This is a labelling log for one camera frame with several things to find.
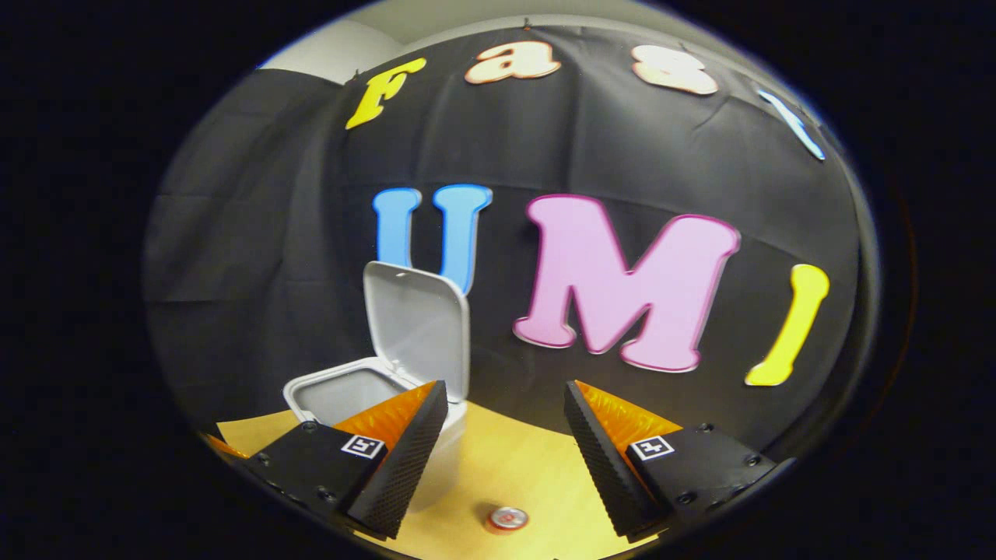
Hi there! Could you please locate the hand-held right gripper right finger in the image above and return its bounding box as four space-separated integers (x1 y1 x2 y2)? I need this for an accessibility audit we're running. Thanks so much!
563 380 781 544

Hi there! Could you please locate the white desktop garbage bin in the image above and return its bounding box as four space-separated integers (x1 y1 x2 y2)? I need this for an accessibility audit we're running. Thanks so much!
282 261 472 514

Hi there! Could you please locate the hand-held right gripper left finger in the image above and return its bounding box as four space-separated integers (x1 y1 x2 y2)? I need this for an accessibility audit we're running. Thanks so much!
243 380 450 541

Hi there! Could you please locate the wooden desktop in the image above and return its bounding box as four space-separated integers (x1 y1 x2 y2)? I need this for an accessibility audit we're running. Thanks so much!
216 401 686 560

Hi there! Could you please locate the black backdrop cloth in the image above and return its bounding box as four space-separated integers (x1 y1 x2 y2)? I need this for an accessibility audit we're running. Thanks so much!
142 23 880 460

